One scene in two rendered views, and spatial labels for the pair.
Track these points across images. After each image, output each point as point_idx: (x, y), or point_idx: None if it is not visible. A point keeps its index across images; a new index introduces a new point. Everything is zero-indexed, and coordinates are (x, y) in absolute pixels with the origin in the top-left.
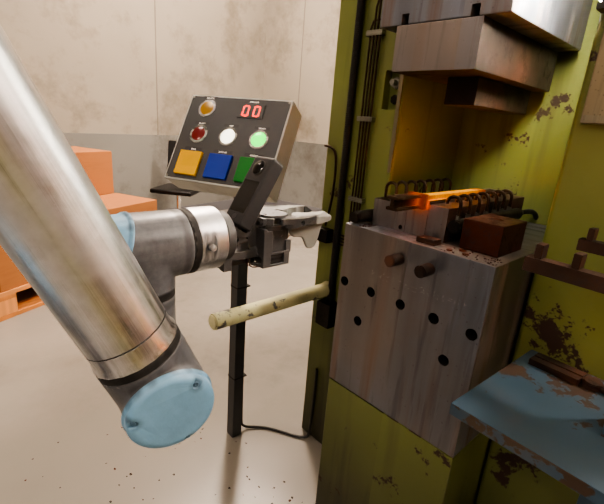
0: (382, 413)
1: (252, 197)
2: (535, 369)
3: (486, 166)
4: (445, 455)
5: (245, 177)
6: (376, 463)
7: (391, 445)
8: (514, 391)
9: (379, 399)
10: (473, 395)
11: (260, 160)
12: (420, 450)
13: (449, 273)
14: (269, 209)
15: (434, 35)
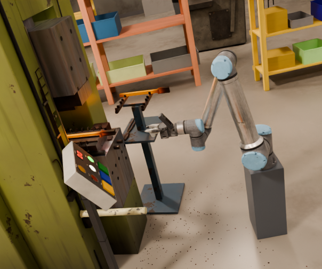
0: (128, 191)
1: (168, 119)
2: (127, 139)
3: None
4: (134, 177)
5: (164, 119)
6: (134, 206)
7: (132, 195)
8: (140, 137)
9: (127, 189)
10: (148, 139)
11: (162, 115)
12: (133, 184)
13: (118, 137)
14: (160, 126)
15: (84, 89)
